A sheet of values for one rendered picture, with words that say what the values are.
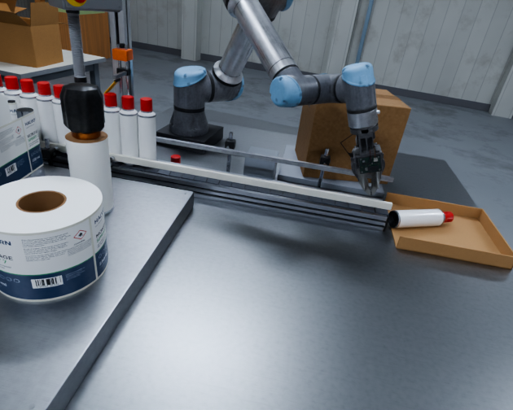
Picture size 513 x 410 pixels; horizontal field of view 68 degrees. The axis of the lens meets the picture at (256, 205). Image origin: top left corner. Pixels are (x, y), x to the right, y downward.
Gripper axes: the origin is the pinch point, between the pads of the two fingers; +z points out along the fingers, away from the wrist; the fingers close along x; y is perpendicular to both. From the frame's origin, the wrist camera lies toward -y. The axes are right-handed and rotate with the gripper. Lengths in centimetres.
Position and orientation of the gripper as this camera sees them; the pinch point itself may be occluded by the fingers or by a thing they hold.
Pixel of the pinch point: (370, 189)
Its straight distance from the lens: 115.0
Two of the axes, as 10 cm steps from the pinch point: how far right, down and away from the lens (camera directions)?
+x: 9.6, -1.3, -2.5
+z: 2.3, 8.7, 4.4
